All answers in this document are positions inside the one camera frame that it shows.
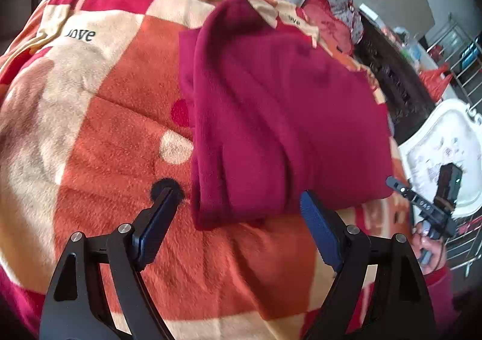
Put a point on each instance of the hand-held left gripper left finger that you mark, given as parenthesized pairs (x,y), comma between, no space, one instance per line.
(158,227)

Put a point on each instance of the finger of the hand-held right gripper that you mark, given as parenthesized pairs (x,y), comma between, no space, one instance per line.
(400,188)

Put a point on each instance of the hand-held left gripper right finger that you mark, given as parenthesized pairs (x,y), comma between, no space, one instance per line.
(320,227)

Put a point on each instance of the dark red sweater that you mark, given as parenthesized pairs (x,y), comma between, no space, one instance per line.
(278,110)

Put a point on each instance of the person's right forearm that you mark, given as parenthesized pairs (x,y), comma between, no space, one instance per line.
(442,295)

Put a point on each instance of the person's right hand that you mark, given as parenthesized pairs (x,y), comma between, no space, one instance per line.
(433,253)

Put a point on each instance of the orange plastic bag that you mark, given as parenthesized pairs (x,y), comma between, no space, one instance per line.
(436,82)

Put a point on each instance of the carved dark wooden headboard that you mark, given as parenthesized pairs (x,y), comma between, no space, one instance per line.
(395,72)

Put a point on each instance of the orange and red printed blanket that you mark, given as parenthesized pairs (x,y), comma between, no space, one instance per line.
(113,118)

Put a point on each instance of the metal rack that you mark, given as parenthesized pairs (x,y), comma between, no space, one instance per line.
(461,54)

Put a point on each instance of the red heart cushion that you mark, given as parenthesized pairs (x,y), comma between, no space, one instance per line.
(329,22)

